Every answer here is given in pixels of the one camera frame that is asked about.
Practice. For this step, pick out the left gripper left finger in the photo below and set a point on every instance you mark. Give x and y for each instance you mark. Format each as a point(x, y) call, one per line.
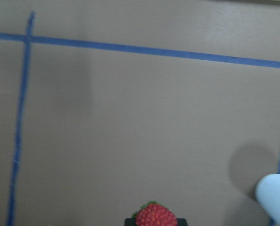
point(130, 222)

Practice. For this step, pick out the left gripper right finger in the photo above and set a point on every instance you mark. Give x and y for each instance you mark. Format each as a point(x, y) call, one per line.
point(181, 222)

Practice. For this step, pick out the red strawberry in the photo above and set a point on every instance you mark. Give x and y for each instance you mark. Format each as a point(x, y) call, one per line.
point(154, 214)

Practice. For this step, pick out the light blue paper cup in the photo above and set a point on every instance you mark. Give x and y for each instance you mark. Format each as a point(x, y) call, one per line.
point(267, 194)

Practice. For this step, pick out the blue tape strip upper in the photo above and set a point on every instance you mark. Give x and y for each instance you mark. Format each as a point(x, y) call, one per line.
point(156, 51)

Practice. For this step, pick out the blue tape strip side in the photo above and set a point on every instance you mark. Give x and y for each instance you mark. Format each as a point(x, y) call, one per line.
point(11, 212)

